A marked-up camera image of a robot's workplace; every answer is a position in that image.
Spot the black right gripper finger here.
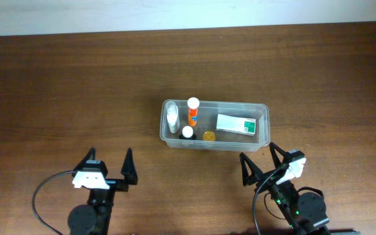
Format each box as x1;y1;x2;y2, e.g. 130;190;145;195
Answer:
269;142;288;168
240;152;264;187

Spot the clear plastic container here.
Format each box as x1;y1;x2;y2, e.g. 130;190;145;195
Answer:
159;99;270;152

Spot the dark syrup bottle white cap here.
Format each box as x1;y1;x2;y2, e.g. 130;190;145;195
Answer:
179;125;196;140

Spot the small jar gold lid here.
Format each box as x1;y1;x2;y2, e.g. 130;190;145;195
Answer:
202;131;216;142

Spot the white plastic bottle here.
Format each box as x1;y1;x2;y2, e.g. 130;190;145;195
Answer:
165;101;180;134

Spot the orange vitamin tube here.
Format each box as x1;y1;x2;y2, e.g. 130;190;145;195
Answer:
187;97;200;127

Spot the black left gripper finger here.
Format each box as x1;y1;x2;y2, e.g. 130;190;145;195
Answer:
121;148;138;185
73;147;96;171

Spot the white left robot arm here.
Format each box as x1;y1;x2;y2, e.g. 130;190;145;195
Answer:
67;148;138;235

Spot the white medicine box red text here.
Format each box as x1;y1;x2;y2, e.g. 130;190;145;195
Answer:
216;114;257;136

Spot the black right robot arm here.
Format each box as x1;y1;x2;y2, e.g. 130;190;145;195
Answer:
240;142;359;235

